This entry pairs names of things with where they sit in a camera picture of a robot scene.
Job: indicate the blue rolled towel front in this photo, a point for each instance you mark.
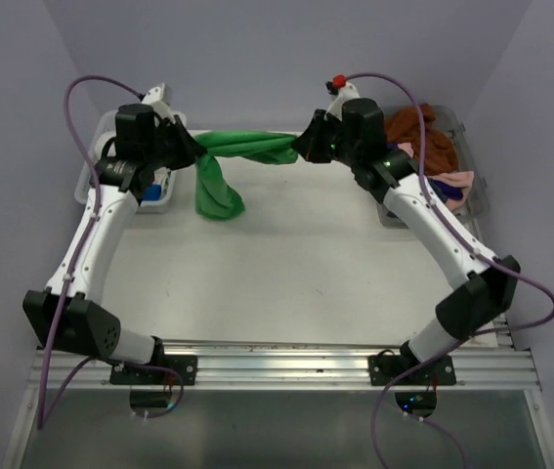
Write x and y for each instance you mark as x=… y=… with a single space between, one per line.
x=153 y=193

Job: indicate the purple towel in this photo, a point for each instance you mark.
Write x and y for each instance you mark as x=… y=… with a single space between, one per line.
x=445 y=191

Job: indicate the brown towel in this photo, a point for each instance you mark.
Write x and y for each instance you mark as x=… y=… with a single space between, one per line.
x=403 y=128

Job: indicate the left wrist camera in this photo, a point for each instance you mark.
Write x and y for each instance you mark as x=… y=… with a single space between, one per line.
x=159 y=98

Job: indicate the pink towel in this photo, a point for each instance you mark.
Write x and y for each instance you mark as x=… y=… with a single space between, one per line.
x=457 y=183

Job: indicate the clear plastic bin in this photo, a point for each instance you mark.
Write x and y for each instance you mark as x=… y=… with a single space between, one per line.
x=477 y=204

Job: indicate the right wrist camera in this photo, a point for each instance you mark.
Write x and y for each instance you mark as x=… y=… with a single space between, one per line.
x=341 y=91

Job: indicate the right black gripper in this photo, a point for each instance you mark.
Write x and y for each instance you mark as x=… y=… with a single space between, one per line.
x=309 y=143

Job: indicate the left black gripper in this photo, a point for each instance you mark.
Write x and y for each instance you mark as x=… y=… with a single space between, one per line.
x=190 y=149

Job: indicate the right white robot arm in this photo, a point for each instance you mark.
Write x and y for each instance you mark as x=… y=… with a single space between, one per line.
x=483 y=284

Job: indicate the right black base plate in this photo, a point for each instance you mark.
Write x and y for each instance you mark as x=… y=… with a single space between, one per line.
x=387 y=367

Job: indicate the aluminium mounting rail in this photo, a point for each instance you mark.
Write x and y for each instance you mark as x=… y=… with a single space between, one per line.
x=295 y=367

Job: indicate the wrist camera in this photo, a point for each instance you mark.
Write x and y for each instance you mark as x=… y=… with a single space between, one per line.
x=341 y=91
x=159 y=98

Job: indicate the white plastic basket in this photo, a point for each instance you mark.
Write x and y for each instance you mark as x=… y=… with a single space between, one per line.
x=104 y=131

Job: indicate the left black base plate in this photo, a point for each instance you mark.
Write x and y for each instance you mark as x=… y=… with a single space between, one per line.
x=174 y=369

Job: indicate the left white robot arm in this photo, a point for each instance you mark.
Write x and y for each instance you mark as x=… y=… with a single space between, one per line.
x=68 y=315

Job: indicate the green towel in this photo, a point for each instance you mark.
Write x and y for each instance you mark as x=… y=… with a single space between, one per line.
x=217 y=198

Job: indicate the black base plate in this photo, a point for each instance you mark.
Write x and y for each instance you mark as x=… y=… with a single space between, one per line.
x=387 y=367
x=174 y=369

